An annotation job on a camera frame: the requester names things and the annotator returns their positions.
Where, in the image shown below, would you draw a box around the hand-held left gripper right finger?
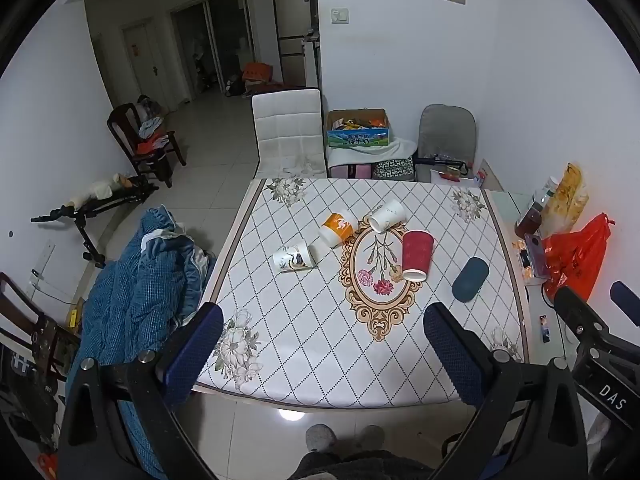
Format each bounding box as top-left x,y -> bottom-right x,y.
423,301 -> 589,480

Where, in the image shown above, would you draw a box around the sliding glass door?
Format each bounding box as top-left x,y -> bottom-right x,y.
170,0 -> 257,102

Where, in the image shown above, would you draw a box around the red paper cup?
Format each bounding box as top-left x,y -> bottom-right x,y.
401,230 -> 435,282

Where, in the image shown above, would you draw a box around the blue checked quilt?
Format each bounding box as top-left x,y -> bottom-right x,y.
65,205 -> 217,480

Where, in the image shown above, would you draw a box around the yellow plastic bag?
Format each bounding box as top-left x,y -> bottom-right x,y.
540,162 -> 590,239

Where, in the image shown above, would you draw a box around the purple phone box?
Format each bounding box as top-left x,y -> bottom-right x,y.
522,233 -> 552,279

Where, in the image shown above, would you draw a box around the jar with brown contents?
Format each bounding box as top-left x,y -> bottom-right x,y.
514,201 -> 549,240

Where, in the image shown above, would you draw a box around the clear plastic bottle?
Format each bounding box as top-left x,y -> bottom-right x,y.
532,176 -> 559,211

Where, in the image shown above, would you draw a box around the white floral print cup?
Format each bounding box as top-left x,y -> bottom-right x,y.
369,199 -> 407,234

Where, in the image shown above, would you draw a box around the pink box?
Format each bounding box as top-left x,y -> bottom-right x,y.
327,162 -> 374,179

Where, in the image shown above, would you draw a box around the white room door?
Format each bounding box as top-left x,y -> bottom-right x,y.
122,17 -> 172,112

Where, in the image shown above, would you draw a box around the grey slipper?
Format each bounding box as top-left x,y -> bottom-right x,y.
305,423 -> 337,452

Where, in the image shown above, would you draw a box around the black stand with cushions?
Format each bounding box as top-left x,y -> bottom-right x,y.
31,174 -> 160,269

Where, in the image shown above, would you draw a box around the white padded chair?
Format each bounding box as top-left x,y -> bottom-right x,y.
251,88 -> 328,179

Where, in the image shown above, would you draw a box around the brown wooden chair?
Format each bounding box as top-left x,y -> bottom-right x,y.
0,271 -> 82,382

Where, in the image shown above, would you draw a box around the grey padded chair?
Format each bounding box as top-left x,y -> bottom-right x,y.
416,104 -> 477,183

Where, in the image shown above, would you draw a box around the red and white packet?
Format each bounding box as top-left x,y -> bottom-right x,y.
430,167 -> 489,190

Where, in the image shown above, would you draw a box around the dark wooden chair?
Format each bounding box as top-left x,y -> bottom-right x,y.
106,102 -> 188,189

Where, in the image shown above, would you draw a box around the silver refrigerator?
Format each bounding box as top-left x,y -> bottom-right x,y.
272,0 -> 319,89

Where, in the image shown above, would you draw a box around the white cat print cup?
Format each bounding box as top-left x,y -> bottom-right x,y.
273,240 -> 316,274

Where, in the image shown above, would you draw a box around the orange floor bag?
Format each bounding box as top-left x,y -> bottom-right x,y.
242,62 -> 274,85

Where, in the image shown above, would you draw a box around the black folded tripod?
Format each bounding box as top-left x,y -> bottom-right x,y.
412,156 -> 474,174

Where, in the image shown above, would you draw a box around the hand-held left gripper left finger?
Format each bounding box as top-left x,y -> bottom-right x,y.
59,301 -> 224,480

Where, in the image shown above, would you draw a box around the pile of clothes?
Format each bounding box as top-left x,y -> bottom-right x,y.
135,95 -> 174,155

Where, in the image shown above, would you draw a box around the person's dark trousers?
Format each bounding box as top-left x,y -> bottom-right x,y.
290,449 -> 436,480

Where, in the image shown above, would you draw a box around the white cloth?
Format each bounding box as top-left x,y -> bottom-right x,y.
326,137 -> 419,169

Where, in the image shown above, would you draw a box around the cardboard box of snacks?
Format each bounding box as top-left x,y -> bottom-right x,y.
326,108 -> 391,149

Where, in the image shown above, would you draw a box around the dark blue oval case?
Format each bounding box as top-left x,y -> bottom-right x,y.
452,257 -> 489,303

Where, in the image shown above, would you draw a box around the orange paper cup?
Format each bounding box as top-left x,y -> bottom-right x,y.
319,211 -> 359,248

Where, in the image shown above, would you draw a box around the orange plastic bag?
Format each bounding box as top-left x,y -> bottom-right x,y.
542,212 -> 614,302

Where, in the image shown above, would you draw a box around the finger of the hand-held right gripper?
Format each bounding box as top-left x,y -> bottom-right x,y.
552,286 -> 610,343
610,280 -> 640,329

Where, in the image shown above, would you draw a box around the dark patterned bag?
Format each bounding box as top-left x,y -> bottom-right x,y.
372,157 -> 416,181

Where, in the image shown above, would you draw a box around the diamond pattern floral tablecloth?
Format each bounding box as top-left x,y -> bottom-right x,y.
192,176 -> 532,409

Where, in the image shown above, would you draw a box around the black bag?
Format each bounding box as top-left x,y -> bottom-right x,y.
0,347 -> 66,443

